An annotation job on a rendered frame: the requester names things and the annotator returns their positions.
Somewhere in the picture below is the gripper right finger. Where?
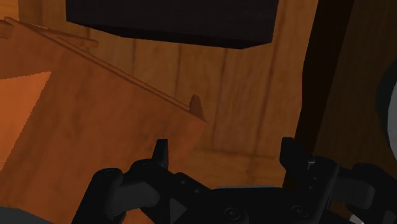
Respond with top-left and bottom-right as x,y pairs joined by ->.
279,137 -> 397,224

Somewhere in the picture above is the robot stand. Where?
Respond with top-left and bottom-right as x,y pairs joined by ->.
66,0 -> 279,50

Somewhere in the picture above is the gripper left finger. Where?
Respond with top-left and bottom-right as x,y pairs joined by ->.
71,138 -> 215,224

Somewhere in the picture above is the orange wooden table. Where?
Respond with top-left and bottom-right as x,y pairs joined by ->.
0,17 -> 208,224

